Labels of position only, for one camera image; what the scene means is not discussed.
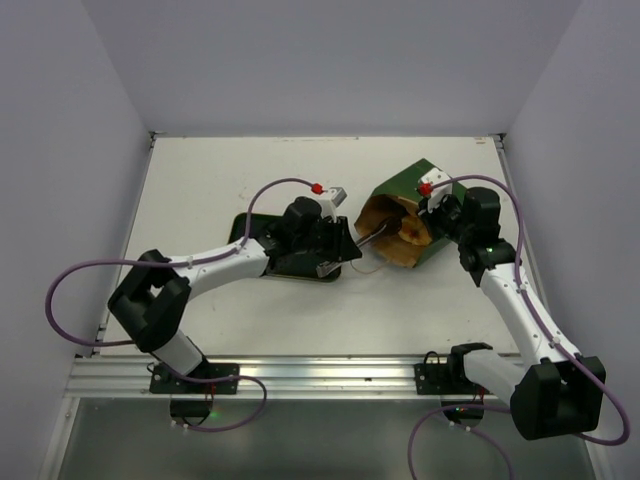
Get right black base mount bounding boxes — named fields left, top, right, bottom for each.
left=413, top=350, right=486, bottom=405

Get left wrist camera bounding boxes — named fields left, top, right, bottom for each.
left=317, top=187, right=347, bottom=222

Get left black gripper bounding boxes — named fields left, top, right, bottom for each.
left=293, top=214, right=362, bottom=262

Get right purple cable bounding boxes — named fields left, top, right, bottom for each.
left=407, top=173, right=631, bottom=480

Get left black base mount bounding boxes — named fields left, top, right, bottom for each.
left=149, top=360, right=240, bottom=426

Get round glazed pastry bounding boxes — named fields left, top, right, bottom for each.
left=398, top=215, right=432, bottom=247

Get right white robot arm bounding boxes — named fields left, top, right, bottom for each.
left=418, top=184, right=606, bottom=440

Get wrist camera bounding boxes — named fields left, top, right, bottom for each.
left=417, top=167, right=452, bottom=213
left=317, top=187, right=347, bottom=222

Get green paper bag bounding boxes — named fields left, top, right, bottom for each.
left=354, top=159, right=449, bottom=268

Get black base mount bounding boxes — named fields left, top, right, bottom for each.
left=149, top=360, right=240, bottom=426
left=413, top=350, right=486, bottom=405

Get aluminium rail frame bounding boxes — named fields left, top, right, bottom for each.
left=62, top=130, right=589, bottom=401

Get purple cable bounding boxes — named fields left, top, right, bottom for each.
left=44, top=177, right=269, bottom=432
left=407, top=173, right=631, bottom=480

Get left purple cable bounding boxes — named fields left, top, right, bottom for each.
left=44, top=177, right=269, bottom=432

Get metal tongs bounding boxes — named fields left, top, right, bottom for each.
left=315, top=215, right=402, bottom=277

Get dark green tray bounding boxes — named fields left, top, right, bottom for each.
left=228, top=212, right=342, bottom=283

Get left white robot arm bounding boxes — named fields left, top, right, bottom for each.
left=107, top=197, right=362, bottom=393

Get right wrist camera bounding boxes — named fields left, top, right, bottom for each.
left=417, top=167, right=452, bottom=213

